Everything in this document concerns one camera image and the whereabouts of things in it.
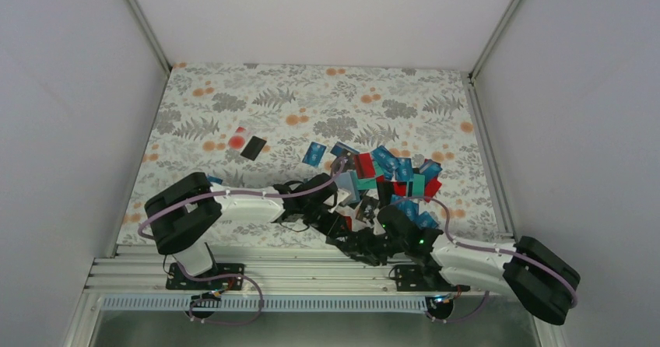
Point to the red card with black stripe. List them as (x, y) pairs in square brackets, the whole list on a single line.
[(364, 166)]

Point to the teal green card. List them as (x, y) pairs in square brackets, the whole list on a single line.
[(364, 184)]

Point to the blue card front left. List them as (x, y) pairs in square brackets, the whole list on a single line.
[(314, 154)]

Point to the blue card pile front right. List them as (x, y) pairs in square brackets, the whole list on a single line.
[(411, 209)]

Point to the black card with chip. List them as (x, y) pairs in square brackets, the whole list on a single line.
[(367, 208)]

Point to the black card near left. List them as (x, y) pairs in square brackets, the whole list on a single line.
[(253, 148)]

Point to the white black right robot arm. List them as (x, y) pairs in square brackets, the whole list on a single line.
[(543, 283)]

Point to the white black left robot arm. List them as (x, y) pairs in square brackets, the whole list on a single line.
[(179, 217)]

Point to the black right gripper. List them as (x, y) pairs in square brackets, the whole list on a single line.
[(365, 247)]

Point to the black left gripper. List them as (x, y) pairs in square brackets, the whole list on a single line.
[(334, 225)]

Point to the aluminium rail frame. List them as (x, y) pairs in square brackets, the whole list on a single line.
[(277, 270)]

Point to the teal leather card holder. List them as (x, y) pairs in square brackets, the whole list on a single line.
[(347, 189)]

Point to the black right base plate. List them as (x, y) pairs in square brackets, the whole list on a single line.
[(413, 278)]

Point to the floral patterned table mat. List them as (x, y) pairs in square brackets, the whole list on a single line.
[(417, 114)]

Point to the white card with red circle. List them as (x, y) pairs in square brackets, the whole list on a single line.
[(239, 139)]

